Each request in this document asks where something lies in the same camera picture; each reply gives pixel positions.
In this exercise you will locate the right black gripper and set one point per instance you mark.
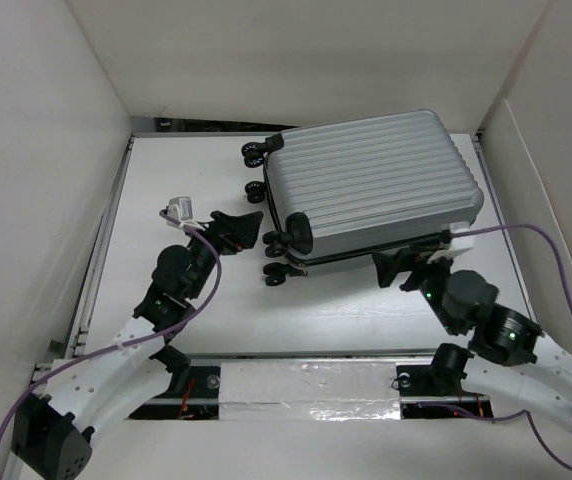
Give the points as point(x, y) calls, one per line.
point(388, 264)

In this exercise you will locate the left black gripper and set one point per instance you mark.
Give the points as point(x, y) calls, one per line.
point(232, 232)

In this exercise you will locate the grey hard-shell suitcase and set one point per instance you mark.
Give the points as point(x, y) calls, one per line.
point(338, 193)

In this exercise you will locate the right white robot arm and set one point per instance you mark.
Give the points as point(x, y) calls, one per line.
point(507, 354)

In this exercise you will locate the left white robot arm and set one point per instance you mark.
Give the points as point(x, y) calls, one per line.
point(55, 432)

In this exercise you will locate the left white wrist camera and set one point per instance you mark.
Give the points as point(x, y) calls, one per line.
point(178, 213)

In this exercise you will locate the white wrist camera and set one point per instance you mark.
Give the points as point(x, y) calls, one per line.
point(178, 213)
point(455, 242)

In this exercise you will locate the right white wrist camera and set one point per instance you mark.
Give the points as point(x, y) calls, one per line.
point(455, 242)

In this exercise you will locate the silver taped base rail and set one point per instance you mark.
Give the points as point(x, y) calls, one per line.
point(314, 389)

